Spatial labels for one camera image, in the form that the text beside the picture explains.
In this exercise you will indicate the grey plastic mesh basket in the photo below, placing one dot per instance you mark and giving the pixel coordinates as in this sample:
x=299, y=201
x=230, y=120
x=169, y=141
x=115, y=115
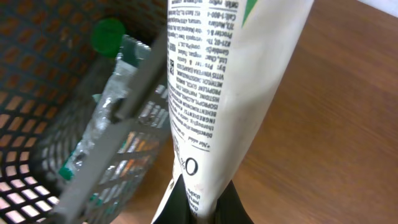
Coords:
x=50, y=73

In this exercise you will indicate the green capped bottle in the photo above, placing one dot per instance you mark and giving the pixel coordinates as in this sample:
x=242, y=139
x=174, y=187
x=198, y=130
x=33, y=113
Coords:
x=106, y=36

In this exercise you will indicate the green 3M gloves packet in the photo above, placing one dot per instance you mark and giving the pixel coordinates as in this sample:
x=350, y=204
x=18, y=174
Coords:
x=131, y=53

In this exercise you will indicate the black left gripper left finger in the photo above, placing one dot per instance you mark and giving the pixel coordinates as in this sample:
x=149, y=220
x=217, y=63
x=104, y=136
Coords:
x=178, y=207

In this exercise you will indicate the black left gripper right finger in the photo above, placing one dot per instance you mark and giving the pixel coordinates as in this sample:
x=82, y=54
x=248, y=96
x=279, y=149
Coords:
x=229, y=209

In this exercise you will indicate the white cream tube gold cap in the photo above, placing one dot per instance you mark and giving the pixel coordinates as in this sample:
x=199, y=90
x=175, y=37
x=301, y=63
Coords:
x=225, y=62

